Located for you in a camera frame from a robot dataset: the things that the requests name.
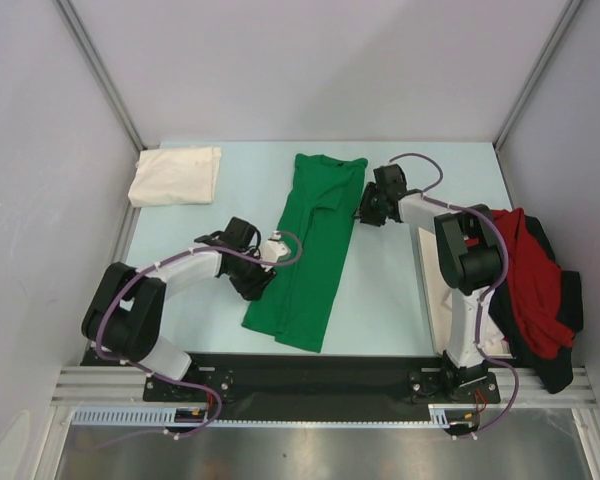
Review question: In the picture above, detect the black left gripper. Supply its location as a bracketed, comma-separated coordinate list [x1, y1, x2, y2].
[227, 249, 277, 302]

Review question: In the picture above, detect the green t shirt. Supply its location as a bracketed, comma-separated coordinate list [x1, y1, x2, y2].
[242, 154, 368, 353]

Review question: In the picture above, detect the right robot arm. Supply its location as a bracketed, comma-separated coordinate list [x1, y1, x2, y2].
[355, 165, 508, 401]

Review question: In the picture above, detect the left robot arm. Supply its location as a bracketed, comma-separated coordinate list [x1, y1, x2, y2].
[81, 217, 290, 400]

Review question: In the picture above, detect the white tray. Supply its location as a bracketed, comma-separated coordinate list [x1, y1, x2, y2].
[418, 229, 511, 358]

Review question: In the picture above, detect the folded white t shirt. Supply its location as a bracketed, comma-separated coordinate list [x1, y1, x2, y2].
[128, 146, 222, 208]

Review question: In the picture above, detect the red t shirt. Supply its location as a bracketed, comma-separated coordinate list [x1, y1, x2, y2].
[492, 208, 575, 360]

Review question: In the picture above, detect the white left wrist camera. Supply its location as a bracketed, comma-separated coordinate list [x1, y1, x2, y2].
[259, 231, 291, 263]

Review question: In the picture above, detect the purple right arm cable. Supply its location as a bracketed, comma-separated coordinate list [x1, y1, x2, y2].
[387, 153, 522, 439]

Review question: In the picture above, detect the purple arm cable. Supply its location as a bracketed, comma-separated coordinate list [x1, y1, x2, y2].
[387, 153, 522, 439]
[74, 230, 304, 454]

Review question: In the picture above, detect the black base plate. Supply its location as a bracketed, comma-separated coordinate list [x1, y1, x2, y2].
[82, 351, 501, 424]

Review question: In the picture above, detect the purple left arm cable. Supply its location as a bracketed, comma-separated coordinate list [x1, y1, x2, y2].
[74, 230, 304, 454]

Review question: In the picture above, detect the white slotted cable duct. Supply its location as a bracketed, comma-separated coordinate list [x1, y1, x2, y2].
[71, 404, 478, 431]

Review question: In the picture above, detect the aluminium front rail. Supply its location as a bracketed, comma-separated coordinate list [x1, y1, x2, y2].
[52, 366, 597, 408]

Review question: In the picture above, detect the aluminium right frame post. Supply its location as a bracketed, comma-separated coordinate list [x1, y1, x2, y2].
[492, 0, 587, 155]

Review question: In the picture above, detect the aluminium frame post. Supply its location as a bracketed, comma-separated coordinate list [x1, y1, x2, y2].
[52, 0, 146, 152]
[492, 0, 587, 155]

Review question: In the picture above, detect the aluminium left frame post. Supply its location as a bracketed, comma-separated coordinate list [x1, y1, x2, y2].
[52, 0, 146, 152]

